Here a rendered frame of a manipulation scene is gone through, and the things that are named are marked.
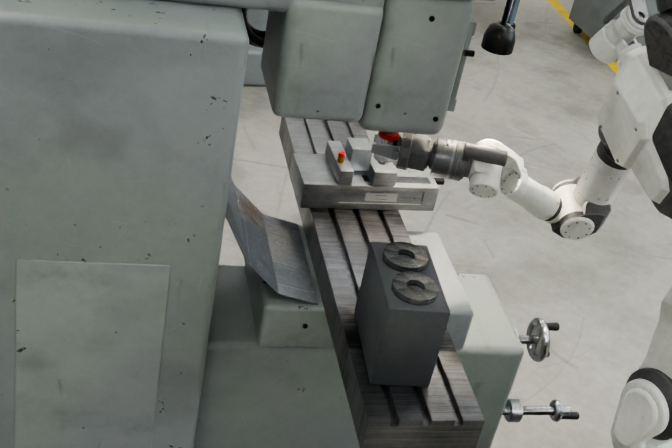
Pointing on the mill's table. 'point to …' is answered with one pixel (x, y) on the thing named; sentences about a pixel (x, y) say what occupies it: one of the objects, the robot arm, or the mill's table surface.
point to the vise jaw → (380, 175)
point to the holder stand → (400, 314)
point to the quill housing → (415, 62)
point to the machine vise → (356, 185)
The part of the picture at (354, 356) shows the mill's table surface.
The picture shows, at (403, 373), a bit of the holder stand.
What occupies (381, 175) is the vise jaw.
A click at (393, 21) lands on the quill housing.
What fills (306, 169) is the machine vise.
